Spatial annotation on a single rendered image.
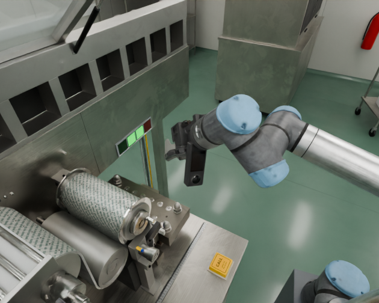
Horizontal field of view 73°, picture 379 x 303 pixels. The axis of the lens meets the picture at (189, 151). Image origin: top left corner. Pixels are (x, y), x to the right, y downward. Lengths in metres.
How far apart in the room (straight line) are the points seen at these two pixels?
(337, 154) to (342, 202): 2.18
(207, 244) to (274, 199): 1.48
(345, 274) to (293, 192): 1.77
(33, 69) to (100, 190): 0.38
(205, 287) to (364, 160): 0.71
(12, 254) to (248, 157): 0.49
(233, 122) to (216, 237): 0.78
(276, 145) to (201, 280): 0.69
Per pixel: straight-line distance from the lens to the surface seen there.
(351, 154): 0.62
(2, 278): 0.61
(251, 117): 0.48
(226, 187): 2.54
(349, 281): 0.96
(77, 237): 0.84
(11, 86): 0.80
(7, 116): 0.82
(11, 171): 0.87
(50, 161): 0.93
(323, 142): 0.61
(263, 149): 0.51
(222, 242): 1.16
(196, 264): 1.11
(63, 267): 0.66
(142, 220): 0.79
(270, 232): 2.33
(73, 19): 0.79
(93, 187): 0.83
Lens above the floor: 1.91
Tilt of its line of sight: 41 degrees down
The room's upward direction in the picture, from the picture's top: straight up
